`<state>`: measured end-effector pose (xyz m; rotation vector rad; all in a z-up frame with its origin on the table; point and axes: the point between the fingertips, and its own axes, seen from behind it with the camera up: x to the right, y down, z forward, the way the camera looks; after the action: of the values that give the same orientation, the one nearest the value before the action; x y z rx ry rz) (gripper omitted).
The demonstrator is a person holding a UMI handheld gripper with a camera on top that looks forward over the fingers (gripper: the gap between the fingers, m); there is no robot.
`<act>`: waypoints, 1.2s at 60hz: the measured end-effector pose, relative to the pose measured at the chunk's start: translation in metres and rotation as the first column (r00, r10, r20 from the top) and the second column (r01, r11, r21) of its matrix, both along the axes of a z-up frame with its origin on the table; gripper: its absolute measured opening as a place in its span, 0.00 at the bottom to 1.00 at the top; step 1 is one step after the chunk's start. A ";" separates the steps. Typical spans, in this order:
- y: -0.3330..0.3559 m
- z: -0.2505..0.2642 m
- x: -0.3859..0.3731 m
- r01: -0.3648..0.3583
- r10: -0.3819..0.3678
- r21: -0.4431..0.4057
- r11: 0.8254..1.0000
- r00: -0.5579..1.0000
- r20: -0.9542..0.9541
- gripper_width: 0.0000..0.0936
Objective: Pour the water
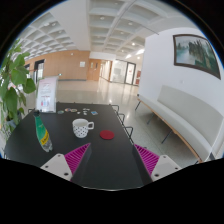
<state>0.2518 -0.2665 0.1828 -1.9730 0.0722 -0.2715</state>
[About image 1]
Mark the red round coaster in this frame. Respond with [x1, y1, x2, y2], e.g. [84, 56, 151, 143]
[100, 130, 114, 140]

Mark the green leafy potted plant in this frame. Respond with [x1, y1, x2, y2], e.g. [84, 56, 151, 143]
[0, 39, 36, 139]

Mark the white sign stand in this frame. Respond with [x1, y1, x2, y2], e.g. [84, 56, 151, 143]
[35, 76, 58, 113]

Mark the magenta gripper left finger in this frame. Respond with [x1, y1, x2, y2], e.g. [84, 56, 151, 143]
[41, 143, 90, 181]

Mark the framed landscape painting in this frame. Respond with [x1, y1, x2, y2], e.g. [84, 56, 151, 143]
[173, 34, 221, 79]

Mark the long white bench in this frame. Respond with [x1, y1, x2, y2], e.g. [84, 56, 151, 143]
[138, 85, 224, 162]

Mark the white polka dot mug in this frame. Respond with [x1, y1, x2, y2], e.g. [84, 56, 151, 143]
[72, 119, 94, 138]

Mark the dark green round coaster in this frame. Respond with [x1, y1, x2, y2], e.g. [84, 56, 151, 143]
[57, 110, 64, 115]

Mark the green plastic water bottle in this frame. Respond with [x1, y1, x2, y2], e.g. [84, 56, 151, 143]
[33, 110, 53, 152]

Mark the blue square coaster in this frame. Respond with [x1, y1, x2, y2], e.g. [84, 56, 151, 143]
[91, 111, 98, 116]

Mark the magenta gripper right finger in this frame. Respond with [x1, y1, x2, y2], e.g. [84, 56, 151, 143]
[134, 144, 181, 181]

